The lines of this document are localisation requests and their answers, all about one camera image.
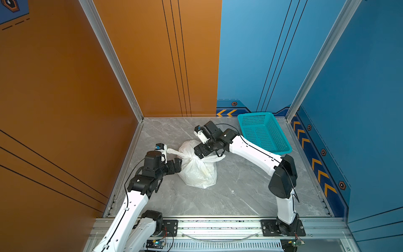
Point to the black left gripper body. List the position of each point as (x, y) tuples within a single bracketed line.
[(169, 168)]

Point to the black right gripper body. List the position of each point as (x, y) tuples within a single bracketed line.
[(208, 147)]

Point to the white plastic bag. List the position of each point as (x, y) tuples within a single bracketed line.
[(196, 172)]

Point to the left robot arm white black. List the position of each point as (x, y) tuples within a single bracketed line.
[(130, 229)]

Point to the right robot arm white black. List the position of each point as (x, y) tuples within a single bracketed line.
[(281, 169)]

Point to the teal plastic basket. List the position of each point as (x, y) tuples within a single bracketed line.
[(263, 130)]

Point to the green circuit board left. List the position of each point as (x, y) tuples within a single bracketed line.
[(155, 244)]

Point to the circuit board right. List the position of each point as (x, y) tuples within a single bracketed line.
[(295, 244)]

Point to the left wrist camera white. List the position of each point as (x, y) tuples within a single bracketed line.
[(163, 149)]

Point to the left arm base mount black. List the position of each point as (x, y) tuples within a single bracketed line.
[(167, 227)]

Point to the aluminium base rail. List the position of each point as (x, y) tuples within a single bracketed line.
[(242, 234)]

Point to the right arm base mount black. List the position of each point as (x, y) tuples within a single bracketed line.
[(276, 228)]

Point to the aluminium corner post left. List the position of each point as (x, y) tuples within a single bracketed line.
[(104, 40)]

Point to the aluminium corner post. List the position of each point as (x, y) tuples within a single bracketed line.
[(104, 40), (343, 19)]

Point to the aluminium corner post right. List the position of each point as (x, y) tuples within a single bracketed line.
[(343, 19)]

